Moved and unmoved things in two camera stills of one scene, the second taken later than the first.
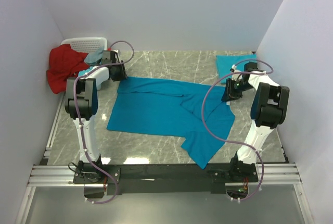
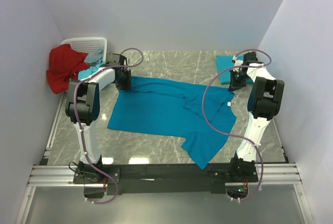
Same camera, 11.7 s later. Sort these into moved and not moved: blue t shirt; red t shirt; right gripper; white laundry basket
Moved: right gripper
Not moved: white laundry basket; blue t shirt; red t shirt
